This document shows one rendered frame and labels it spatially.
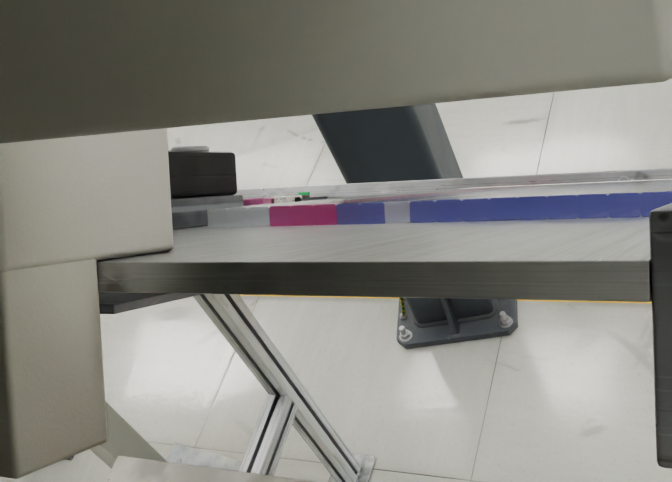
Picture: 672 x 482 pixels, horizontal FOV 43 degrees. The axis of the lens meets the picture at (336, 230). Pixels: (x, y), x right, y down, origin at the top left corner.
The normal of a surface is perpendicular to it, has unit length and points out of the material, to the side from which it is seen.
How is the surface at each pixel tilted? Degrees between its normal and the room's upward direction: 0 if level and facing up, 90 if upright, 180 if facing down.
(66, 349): 90
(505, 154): 0
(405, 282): 45
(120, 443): 90
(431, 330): 0
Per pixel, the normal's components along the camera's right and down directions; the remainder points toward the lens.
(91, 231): 0.89, -0.02
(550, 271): -0.46, 0.07
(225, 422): -0.36, -0.66
